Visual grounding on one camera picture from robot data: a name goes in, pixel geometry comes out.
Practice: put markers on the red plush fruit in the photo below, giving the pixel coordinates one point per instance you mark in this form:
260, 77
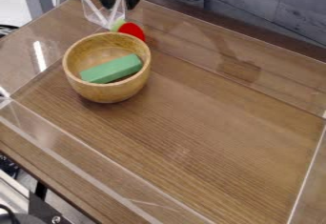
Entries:
128, 28

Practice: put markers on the wooden bowl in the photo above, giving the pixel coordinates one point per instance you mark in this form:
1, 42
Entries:
94, 50

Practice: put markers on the green rectangular block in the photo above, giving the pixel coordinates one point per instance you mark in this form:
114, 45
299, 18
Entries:
112, 70

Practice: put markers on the clear acrylic tray enclosure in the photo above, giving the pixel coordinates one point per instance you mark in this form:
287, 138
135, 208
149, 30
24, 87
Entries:
219, 144

